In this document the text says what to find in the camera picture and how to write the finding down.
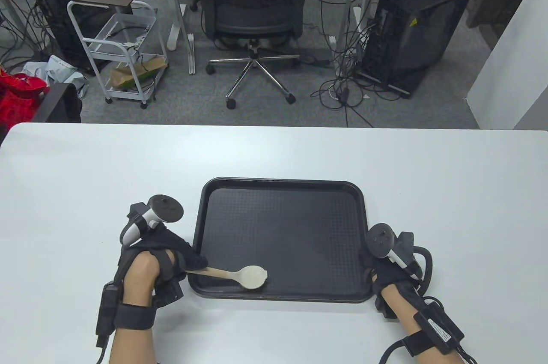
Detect red bag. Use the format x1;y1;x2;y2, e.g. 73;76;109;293
0;68;51;127

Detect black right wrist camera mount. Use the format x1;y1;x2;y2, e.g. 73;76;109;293
374;291;399;320

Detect black plastic tray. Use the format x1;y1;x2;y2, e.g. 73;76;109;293
188;176;375;304

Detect black labelled right wrist box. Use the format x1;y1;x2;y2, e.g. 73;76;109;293
413;295;466;354

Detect brown cardboard packaging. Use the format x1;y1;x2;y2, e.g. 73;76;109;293
109;57;168;91

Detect black left wrist sensor box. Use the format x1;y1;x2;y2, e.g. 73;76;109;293
95;282;125;347

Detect person's right forearm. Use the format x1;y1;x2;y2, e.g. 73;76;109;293
379;283;467;364

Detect white and grey controller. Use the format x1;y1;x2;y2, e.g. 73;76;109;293
119;195;185;245
365;222;424;279

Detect black right wrist strap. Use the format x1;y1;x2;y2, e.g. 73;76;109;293
402;328;433;356

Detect person's left hand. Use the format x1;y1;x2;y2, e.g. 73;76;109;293
116;229;209;305

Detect black chair back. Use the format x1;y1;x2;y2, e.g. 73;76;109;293
32;83;83;124

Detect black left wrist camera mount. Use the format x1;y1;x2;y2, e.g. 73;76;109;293
154;272;185;308

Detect black computer tower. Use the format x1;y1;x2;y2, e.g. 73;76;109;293
24;0;117;75
354;0;475;99

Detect white desk foot bar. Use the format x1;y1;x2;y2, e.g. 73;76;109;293
186;32;197;75

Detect white and grey right controller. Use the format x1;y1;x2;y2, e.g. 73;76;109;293
365;222;424;279

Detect grey plastic bags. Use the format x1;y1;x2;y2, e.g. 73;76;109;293
21;55;89;97

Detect tangle of black floor cables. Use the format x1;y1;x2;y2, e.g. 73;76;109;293
309;0;411;128

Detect black left wrist strap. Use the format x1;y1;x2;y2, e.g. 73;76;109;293
115;304;157;330

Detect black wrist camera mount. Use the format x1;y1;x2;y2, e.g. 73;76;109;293
154;272;185;308
374;291;399;320

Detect white pot brush wooden handle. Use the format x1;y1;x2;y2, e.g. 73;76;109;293
185;265;269;291

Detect person's right hand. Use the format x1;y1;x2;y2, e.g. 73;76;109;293
359;246;424;296

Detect white and grey left controller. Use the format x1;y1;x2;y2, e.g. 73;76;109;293
119;195;185;245

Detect black wrist strap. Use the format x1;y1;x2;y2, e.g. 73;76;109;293
402;328;433;356
115;304;157;330

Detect black mesh office chair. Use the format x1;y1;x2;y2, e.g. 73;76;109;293
182;0;314;110

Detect white metal utility cart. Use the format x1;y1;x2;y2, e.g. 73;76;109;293
67;0;168;110

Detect person's left forearm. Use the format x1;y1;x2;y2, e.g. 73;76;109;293
109;252;176;364

